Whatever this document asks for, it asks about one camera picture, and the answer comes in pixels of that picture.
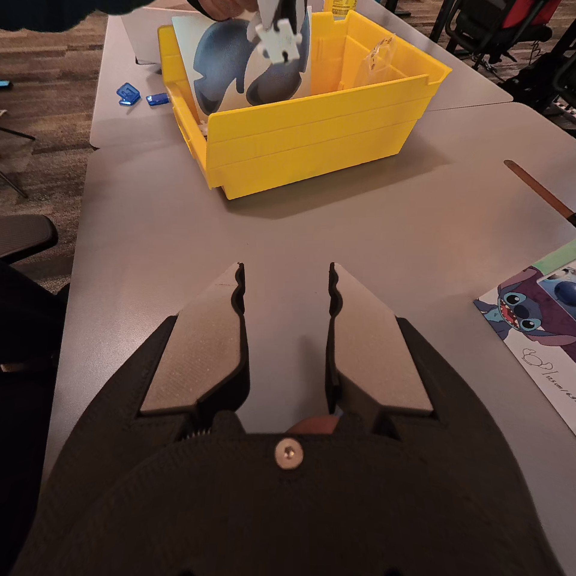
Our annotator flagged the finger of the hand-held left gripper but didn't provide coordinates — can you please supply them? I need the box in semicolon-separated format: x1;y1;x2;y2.
258;0;283;29
286;0;312;37

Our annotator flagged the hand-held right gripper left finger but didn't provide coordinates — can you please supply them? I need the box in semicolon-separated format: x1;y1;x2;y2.
140;262;251;417

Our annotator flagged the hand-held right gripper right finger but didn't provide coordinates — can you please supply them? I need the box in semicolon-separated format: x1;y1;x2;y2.
325;262;434;426

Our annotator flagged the white puzzle piece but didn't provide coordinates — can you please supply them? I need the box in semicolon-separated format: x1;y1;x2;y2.
254;19;303;62

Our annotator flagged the yellow plastic bin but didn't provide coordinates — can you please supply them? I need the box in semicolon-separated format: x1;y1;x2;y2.
157;9;453;201

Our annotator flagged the printed puzzle box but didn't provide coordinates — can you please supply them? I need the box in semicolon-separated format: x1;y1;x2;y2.
473;240;576;436

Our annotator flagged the person's left hand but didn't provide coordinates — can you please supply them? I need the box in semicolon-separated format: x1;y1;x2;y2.
187;0;262;22

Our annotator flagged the blue white printed sheet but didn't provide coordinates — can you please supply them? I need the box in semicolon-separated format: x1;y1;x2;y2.
172;7;313;128

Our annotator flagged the clear plastic bag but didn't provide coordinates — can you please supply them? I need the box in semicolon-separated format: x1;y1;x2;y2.
355;34;398;87

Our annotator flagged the black office chair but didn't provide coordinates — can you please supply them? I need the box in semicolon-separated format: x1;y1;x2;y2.
430;0;554;65

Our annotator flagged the black bag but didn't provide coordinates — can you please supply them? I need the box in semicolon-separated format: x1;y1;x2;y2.
499;52;576;123

